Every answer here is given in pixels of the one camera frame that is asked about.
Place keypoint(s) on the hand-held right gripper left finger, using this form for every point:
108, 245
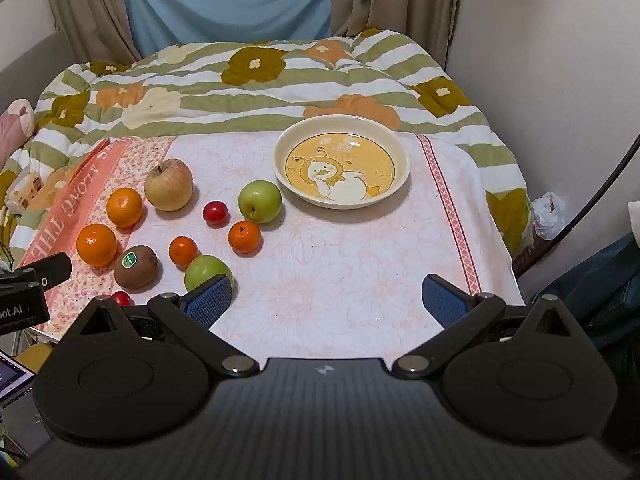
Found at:
212, 301

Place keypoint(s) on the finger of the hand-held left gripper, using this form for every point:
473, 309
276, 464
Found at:
52, 267

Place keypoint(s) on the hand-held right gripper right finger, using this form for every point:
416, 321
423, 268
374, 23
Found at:
442, 302

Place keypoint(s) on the green apple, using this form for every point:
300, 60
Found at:
205, 267
260, 201

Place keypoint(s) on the small orange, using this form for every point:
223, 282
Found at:
183, 251
245, 236

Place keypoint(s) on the brown kiwi with sticker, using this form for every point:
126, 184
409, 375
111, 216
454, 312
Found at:
136, 267

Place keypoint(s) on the red cherry tomato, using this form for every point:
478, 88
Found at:
121, 298
216, 213

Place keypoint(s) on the large orange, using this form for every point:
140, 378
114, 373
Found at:
96, 244
124, 207

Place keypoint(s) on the yellow red apple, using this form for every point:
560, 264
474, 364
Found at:
169, 185

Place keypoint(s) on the cream cartoon plate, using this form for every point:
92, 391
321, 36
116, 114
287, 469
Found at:
341, 161

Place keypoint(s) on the laptop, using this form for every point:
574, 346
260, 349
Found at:
11, 375

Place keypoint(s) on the yellow tissue pack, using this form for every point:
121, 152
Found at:
25, 192

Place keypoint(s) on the pink printed cloth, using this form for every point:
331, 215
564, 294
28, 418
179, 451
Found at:
330, 260

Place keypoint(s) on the white plastic bag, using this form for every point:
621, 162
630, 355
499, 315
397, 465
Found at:
547, 215

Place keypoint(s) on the pink plush pillow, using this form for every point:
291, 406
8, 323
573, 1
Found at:
15, 127

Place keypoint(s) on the dark blue clothing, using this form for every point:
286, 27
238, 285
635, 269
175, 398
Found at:
600, 285

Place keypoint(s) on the grey headboard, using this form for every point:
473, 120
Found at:
30, 65

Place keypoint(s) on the striped floral blanket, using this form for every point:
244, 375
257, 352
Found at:
300, 85

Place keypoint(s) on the beige curtain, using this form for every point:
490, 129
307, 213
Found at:
395, 0
85, 5

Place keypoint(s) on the blue hanging cloth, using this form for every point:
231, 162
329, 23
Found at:
225, 5

